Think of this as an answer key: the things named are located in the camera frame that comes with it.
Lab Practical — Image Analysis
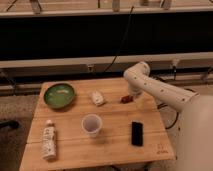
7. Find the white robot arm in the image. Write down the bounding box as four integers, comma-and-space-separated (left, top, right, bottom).
123, 61, 213, 171

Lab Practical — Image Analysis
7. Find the black rectangular block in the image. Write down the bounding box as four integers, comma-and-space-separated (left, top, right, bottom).
131, 122, 143, 146

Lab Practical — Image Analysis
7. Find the dark red pepper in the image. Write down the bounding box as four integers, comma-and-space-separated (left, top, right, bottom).
120, 95, 133, 104

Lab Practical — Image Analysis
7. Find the black hanging cable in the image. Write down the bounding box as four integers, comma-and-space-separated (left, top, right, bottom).
103, 4, 135, 73

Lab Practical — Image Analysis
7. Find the translucent white cup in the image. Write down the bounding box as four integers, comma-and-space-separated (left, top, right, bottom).
81, 114, 103, 138

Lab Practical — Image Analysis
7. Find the green ceramic bowl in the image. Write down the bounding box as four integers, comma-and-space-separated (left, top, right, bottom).
43, 83, 76, 109

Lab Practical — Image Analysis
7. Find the white plastic bottle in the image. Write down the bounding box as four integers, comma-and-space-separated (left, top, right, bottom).
42, 120, 56, 161

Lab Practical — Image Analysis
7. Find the small white crumpled packet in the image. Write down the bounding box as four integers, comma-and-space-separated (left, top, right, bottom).
90, 91, 106, 106

